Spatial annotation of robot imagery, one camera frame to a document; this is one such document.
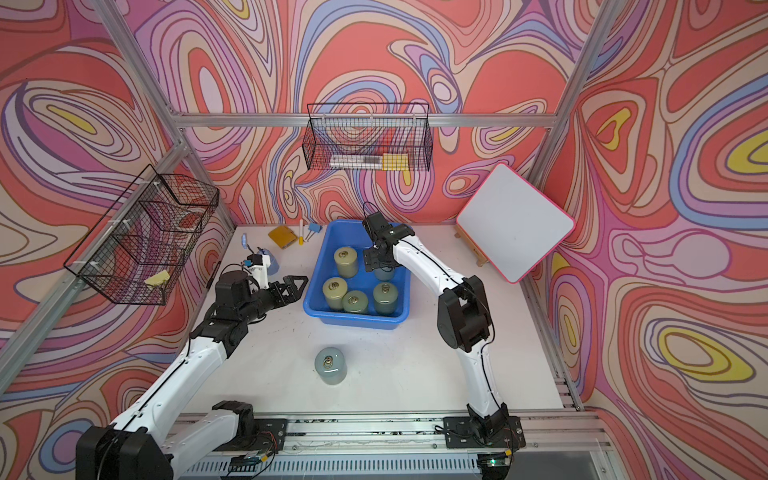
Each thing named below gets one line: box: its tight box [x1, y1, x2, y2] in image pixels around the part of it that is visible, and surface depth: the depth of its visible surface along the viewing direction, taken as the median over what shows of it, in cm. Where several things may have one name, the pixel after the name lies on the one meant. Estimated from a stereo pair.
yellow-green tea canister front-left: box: [322, 276, 348, 311], surface depth 93 cm
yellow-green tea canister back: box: [334, 246, 358, 278], surface depth 101 cm
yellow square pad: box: [268, 225, 298, 249], surface depth 118 cm
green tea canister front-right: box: [373, 282, 399, 315], surface depth 92 cm
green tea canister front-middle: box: [342, 290, 369, 313], surface depth 90 cm
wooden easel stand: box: [454, 223, 489, 267], surface depth 108 cm
